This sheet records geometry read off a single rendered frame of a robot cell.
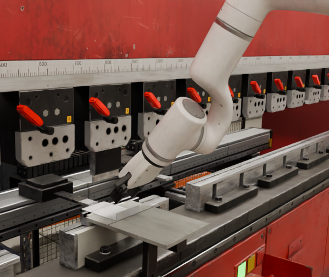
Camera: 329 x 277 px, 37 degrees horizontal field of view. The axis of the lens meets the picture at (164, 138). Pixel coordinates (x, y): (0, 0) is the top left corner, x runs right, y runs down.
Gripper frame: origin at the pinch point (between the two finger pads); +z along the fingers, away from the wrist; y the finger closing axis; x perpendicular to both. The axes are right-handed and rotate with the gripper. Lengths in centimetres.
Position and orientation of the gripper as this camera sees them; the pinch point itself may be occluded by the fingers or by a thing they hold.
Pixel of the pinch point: (124, 192)
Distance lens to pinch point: 126.8
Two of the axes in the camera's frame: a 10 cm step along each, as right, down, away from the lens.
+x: 5.9, 7.4, -3.3
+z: -5.3, 6.6, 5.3
